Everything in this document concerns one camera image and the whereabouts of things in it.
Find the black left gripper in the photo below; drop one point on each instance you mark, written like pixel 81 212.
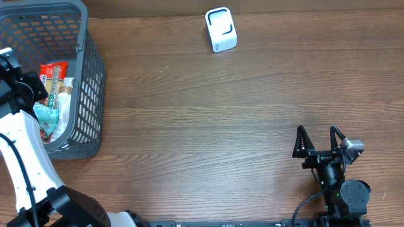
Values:
pixel 35 79

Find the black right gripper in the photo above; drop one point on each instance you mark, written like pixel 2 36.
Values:
pixel 317 156

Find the red spaghetti pasta packet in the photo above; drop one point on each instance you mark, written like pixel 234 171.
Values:
pixel 52 76

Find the teal snack packet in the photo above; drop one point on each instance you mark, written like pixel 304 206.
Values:
pixel 47 117

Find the white tube gold cap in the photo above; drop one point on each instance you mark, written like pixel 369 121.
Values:
pixel 63 106

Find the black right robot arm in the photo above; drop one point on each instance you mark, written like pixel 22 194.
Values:
pixel 345 200

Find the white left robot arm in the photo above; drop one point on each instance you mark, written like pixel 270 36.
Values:
pixel 39 190

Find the white barcode scanner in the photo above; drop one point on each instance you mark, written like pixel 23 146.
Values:
pixel 221 29

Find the grey plastic mesh basket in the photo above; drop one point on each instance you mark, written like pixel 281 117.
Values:
pixel 42 32

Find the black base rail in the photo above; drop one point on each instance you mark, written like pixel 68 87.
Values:
pixel 283 223

